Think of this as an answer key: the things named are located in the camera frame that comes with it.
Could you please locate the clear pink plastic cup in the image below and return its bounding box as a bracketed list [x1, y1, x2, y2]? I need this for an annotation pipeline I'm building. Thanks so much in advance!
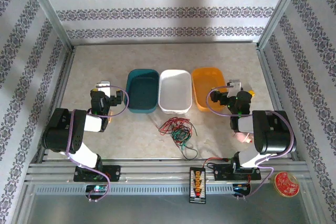
[233, 132, 253, 145]

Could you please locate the teal plastic bin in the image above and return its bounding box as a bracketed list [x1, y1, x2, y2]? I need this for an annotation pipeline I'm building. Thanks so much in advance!
[124, 69, 160, 114]

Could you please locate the aluminium frame post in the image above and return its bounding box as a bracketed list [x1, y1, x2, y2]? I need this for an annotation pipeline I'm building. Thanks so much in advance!
[23, 0, 75, 49]
[257, 0, 308, 49]

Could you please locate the aluminium frame rail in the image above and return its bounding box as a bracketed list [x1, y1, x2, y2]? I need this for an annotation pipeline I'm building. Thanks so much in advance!
[25, 158, 310, 185]

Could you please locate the left small controller board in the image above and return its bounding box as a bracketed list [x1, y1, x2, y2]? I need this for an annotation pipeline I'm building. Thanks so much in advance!
[85, 184, 108, 196]

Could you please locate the slotted grey cable duct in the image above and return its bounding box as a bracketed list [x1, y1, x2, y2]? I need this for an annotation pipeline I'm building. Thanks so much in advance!
[34, 184, 237, 196]

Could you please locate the black power distribution board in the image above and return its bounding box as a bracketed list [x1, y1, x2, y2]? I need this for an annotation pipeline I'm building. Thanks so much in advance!
[188, 166, 207, 204]

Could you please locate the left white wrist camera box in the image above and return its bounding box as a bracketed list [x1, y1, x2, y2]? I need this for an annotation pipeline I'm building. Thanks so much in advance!
[96, 81, 111, 96]

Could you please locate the right small controller board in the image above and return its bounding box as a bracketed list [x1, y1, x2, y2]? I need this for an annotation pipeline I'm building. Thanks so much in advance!
[232, 183, 251, 197]

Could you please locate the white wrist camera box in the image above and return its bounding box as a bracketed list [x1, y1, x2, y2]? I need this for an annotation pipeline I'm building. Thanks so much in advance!
[96, 81, 111, 96]
[227, 79, 244, 98]

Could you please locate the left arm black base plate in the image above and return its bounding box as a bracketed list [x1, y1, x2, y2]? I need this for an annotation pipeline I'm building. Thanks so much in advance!
[73, 165, 121, 183]

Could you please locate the small controller board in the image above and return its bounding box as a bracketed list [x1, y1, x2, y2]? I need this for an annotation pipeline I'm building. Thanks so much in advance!
[85, 184, 108, 196]
[232, 183, 251, 197]

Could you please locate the red power wire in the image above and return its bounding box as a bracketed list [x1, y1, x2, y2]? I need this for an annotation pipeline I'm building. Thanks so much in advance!
[203, 157, 229, 169]

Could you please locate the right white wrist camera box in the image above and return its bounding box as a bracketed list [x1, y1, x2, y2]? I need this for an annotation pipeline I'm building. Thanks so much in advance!
[227, 79, 244, 98]

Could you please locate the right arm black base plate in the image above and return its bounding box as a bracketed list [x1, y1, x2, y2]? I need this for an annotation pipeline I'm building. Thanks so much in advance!
[214, 163, 262, 182]

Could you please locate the orange plastic bin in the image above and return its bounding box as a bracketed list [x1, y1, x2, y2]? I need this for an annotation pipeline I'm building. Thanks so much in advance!
[191, 67, 226, 113]

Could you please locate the white plastic bin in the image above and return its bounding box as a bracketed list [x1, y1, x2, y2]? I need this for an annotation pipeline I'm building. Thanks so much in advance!
[158, 69, 193, 114]

